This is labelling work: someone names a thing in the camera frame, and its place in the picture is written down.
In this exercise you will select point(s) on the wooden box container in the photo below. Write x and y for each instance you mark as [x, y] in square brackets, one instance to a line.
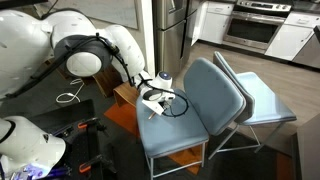
[126, 93]

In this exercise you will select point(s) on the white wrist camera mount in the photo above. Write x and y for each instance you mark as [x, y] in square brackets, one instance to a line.
[153, 106]

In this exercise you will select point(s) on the blue padded chair with mug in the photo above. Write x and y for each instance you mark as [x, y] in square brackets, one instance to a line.
[173, 130]

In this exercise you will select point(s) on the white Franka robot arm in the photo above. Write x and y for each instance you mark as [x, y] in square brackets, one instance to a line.
[26, 46]

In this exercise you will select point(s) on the white cabinet beside fridge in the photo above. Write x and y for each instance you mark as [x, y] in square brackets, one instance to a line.
[215, 23]

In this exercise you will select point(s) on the stainless steel oven range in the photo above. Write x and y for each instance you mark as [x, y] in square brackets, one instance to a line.
[253, 28]

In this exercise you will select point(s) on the orange black clamp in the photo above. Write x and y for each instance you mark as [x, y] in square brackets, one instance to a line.
[93, 163]
[90, 124]

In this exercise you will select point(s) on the stainless steel fridge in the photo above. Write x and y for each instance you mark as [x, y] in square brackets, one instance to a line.
[170, 36]

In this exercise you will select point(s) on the white cabinet beside oven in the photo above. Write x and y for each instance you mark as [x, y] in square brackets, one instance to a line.
[291, 36]

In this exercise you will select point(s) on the orange and white pen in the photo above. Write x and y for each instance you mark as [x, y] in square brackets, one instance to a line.
[152, 115]

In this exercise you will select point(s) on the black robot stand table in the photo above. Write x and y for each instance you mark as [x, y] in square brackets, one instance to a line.
[80, 143]

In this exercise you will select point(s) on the blue padded empty chair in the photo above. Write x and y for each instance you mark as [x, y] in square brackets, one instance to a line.
[263, 100]

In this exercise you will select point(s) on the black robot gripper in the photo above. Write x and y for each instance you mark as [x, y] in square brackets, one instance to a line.
[166, 107]

